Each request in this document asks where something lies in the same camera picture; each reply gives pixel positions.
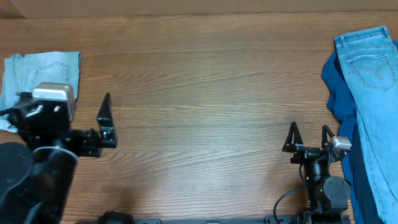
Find brown cardboard box wall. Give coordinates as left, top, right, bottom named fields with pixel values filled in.
left=1, top=0, right=397, bottom=19

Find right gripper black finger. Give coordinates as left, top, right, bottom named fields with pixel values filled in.
left=322, top=124, right=335, bottom=148
left=284, top=121, right=303, bottom=146

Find dark blue garment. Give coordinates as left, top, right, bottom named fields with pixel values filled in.
left=322, top=52, right=382, bottom=224

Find medium blue denim jeans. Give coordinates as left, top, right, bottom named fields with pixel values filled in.
left=335, top=26, right=397, bottom=223

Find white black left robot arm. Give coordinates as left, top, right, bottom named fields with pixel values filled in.
left=1, top=92, right=118, bottom=223

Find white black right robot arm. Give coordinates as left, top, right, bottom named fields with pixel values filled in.
left=273, top=122, right=352, bottom=224

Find light blue denim shorts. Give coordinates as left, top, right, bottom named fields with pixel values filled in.
left=0, top=50, right=81, bottom=133

